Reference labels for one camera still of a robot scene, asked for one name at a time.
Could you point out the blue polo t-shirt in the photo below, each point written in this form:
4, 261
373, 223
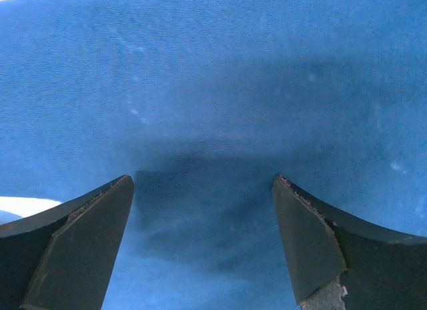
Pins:
203, 103

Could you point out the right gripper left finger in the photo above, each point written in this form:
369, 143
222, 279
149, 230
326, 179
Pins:
63, 258

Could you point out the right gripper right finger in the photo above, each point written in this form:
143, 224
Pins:
339, 261

